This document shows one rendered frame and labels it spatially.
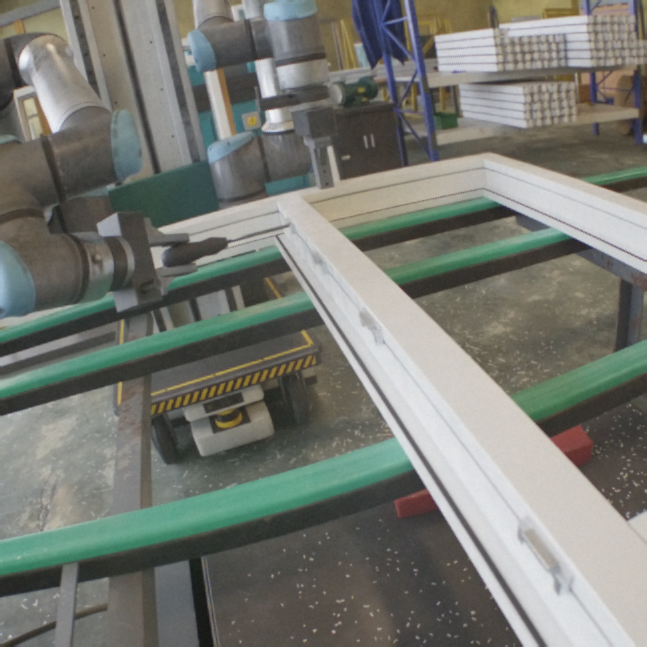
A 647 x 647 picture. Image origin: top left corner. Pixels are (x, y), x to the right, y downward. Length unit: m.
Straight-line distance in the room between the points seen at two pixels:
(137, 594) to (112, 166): 0.47
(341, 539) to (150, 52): 1.52
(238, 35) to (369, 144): 3.55
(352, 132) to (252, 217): 3.54
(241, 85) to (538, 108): 2.52
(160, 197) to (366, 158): 2.99
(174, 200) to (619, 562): 1.63
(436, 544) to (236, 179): 1.20
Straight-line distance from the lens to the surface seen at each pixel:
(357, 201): 1.01
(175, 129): 1.79
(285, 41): 0.94
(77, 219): 1.61
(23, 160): 0.67
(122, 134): 0.68
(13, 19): 3.29
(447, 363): 0.42
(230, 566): 0.76
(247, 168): 1.61
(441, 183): 1.06
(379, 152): 4.58
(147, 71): 1.81
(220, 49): 1.05
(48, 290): 0.63
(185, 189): 1.75
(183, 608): 0.78
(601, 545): 0.30
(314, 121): 0.92
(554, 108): 5.09
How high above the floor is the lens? 1.16
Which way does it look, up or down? 27 degrees down
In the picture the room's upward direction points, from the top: 12 degrees counter-clockwise
